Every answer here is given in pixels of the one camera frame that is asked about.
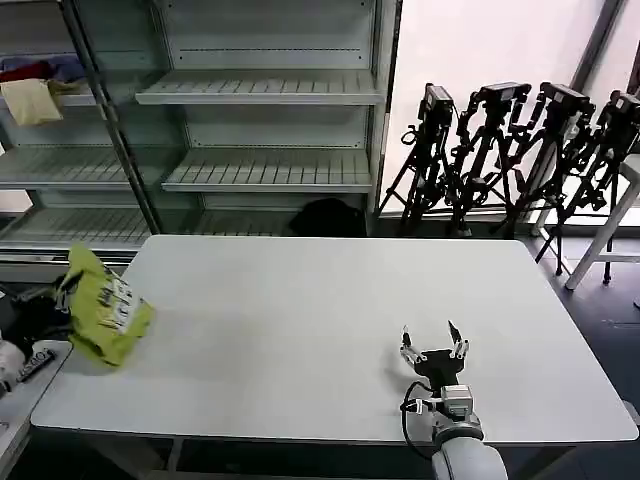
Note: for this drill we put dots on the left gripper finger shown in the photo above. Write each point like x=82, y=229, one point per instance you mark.
x=61, y=298

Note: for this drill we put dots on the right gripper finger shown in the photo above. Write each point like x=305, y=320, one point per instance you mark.
x=410, y=356
x=458, y=347

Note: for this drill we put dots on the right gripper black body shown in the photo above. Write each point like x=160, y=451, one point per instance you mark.
x=440, y=367

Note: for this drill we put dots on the yellow-green shirt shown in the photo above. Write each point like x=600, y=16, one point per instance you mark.
x=97, y=320

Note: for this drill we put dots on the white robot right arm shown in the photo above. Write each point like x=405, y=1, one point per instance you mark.
x=462, y=445

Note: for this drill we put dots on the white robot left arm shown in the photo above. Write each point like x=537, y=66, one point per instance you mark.
x=9, y=362

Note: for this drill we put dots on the black lettered flat device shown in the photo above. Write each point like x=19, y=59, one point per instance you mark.
x=36, y=363

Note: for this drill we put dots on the grey side table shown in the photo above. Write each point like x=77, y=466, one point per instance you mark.
x=25, y=415

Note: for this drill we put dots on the black bag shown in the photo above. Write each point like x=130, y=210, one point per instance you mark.
x=330, y=217

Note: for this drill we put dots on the white stool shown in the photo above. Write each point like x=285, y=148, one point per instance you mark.
x=607, y=220

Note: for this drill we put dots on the white empty shelf unit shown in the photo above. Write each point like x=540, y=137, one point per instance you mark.
x=270, y=125

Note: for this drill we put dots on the black camera tripod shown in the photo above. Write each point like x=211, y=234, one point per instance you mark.
x=487, y=155
x=610, y=150
x=555, y=150
x=425, y=160

